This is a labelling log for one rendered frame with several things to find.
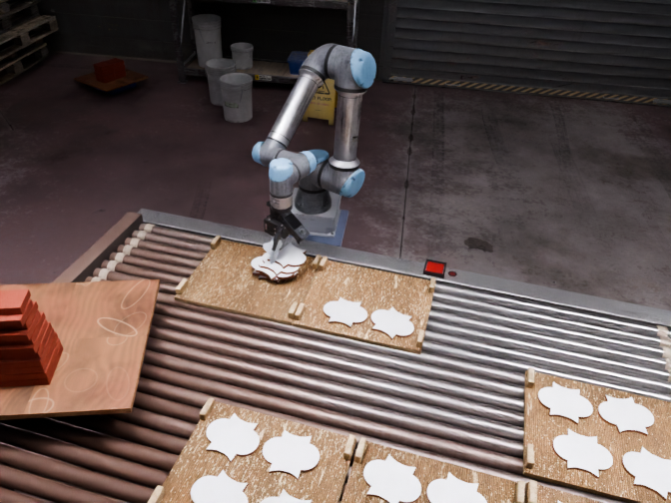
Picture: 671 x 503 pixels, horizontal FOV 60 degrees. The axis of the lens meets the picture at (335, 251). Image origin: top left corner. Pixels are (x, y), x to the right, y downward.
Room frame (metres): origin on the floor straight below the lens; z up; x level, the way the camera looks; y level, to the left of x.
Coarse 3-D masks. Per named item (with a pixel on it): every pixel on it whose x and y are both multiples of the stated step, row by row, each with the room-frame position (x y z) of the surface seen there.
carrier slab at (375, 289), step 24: (336, 264) 1.64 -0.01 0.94; (312, 288) 1.50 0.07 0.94; (336, 288) 1.51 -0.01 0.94; (360, 288) 1.51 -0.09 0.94; (384, 288) 1.52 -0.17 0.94; (408, 288) 1.53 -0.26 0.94; (312, 312) 1.38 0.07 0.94; (408, 312) 1.40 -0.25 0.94; (360, 336) 1.28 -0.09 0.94; (384, 336) 1.29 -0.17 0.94; (408, 336) 1.29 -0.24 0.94
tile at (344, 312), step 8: (328, 304) 1.41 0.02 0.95; (336, 304) 1.42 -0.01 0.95; (344, 304) 1.42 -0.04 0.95; (352, 304) 1.42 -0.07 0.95; (328, 312) 1.37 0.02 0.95; (336, 312) 1.38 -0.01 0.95; (344, 312) 1.38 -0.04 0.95; (352, 312) 1.38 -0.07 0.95; (360, 312) 1.38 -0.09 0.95; (336, 320) 1.34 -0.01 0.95; (344, 320) 1.34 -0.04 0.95; (352, 320) 1.34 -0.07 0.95; (360, 320) 1.34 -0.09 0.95
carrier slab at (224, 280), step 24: (216, 264) 1.61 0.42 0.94; (240, 264) 1.62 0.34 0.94; (312, 264) 1.64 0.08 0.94; (192, 288) 1.47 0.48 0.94; (216, 288) 1.48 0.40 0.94; (240, 288) 1.49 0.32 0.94; (264, 288) 1.49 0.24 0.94; (288, 288) 1.50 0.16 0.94; (240, 312) 1.38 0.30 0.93; (264, 312) 1.37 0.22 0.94; (288, 312) 1.38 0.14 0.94
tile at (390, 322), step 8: (376, 312) 1.39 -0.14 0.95; (384, 312) 1.39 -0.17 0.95; (392, 312) 1.39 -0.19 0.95; (376, 320) 1.35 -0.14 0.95; (384, 320) 1.35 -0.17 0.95; (392, 320) 1.35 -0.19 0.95; (400, 320) 1.35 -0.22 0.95; (408, 320) 1.35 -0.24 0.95; (376, 328) 1.31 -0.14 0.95; (384, 328) 1.31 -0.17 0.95; (392, 328) 1.31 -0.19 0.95; (400, 328) 1.32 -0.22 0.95; (408, 328) 1.32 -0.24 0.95; (392, 336) 1.28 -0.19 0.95; (400, 336) 1.29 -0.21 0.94
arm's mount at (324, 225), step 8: (296, 192) 2.09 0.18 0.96; (336, 200) 2.04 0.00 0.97; (336, 208) 1.98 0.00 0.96; (296, 216) 1.92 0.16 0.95; (304, 216) 1.92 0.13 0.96; (312, 216) 1.92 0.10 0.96; (320, 216) 1.92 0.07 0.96; (328, 216) 1.92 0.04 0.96; (336, 216) 1.99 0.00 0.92; (304, 224) 1.92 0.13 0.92; (312, 224) 1.92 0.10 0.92; (320, 224) 1.91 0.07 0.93; (328, 224) 1.91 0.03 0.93; (336, 224) 1.99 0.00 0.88; (312, 232) 1.92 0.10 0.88; (320, 232) 1.91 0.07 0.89; (328, 232) 1.92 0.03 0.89
